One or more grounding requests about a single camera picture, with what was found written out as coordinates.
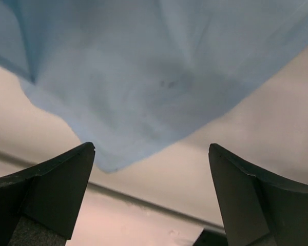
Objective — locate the green and blue pillowcase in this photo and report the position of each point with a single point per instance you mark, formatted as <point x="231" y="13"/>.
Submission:
<point x="134" y="77"/>

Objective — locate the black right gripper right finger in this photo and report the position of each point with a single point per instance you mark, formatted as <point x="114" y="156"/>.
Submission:
<point x="258" y="207"/>

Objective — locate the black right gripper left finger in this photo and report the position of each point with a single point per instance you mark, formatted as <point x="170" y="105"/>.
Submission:
<point x="40" y="204"/>

